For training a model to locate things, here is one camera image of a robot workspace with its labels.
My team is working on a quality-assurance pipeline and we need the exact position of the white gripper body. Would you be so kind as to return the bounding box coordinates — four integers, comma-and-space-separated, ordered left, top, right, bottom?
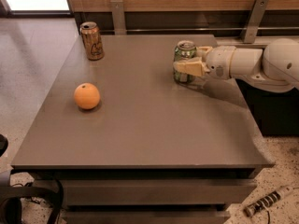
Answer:
206, 46, 236, 80

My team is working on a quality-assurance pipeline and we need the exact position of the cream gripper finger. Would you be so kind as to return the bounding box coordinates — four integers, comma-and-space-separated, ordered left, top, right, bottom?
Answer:
173, 57, 209, 77
196, 46, 213, 60

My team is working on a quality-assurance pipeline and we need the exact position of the green soda can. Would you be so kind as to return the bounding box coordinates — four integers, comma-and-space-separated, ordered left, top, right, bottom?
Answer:
173, 40, 196, 84

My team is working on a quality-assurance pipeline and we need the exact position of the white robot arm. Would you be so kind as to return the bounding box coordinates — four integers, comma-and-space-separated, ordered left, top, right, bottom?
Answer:
173, 38, 299, 92

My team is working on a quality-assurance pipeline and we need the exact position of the brown soda can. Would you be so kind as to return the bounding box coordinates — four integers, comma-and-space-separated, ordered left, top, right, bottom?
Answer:
80, 21, 104, 61

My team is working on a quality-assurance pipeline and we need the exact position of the gray drawer cabinet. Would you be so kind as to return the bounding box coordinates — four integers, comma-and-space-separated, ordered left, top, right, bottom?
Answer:
12, 35, 273, 224

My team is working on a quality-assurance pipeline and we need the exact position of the orange fruit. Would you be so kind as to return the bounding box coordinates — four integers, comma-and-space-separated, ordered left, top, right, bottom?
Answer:
74, 83, 101, 110

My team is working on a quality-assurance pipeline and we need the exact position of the white power strip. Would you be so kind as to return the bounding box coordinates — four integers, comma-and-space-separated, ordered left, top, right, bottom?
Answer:
244, 186, 293, 217

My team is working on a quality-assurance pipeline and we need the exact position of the black chair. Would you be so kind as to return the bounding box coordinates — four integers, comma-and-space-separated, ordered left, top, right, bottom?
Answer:
0, 133, 64, 224

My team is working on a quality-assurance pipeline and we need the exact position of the right metal bracket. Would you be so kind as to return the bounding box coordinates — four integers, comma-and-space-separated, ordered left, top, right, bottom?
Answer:
240, 0, 269, 44

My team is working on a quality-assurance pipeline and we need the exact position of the metal bracket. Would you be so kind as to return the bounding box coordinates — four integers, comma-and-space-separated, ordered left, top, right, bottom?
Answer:
240, 0, 269, 44
110, 0, 127, 35

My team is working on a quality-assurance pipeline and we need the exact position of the left metal bracket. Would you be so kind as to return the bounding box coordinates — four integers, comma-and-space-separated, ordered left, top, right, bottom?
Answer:
110, 0, 127, 35

